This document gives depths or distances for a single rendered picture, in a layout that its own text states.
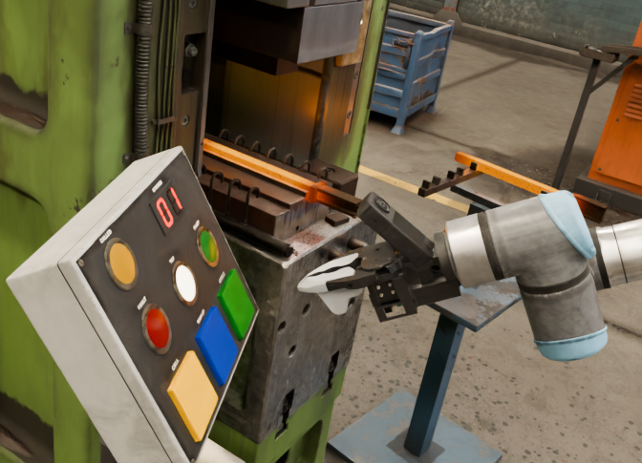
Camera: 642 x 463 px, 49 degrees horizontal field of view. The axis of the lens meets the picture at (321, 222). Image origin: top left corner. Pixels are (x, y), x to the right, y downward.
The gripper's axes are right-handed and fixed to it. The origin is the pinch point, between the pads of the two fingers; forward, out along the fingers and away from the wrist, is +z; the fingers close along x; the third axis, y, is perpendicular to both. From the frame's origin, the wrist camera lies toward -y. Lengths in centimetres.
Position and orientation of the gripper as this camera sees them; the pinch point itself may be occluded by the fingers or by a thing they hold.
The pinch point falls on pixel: (305, 281)
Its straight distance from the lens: 96.7
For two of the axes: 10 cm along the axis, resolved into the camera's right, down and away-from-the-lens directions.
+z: -9.2, 2.7, 2.7
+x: 1.4, -4.2, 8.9
